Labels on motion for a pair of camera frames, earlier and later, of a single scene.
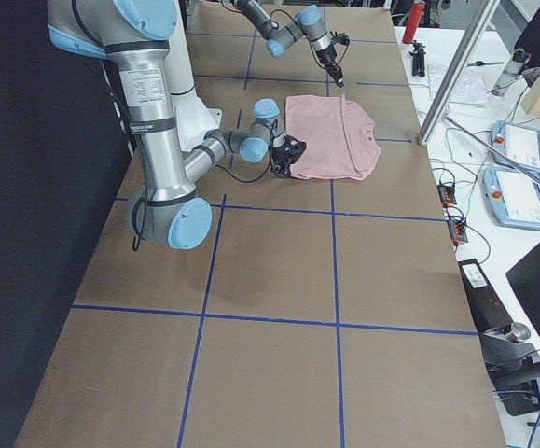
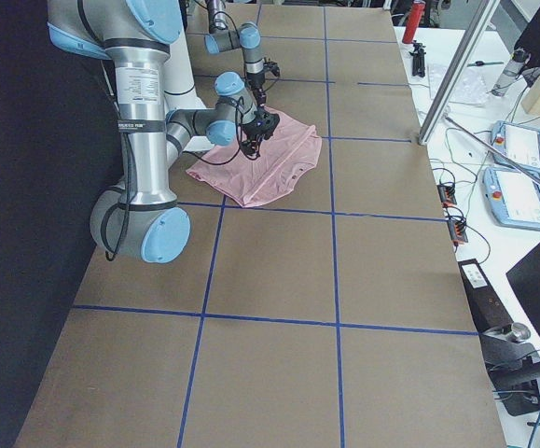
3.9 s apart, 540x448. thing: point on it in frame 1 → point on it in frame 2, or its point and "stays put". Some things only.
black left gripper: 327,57 → 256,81
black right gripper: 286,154 → 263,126
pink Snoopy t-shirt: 339,138 → 285,159
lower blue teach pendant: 516,201 stays put
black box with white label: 489,310 stays put
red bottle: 413,21 stays put
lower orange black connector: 457,231 stays put
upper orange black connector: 447,194 stays put
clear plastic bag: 469,87 stays put
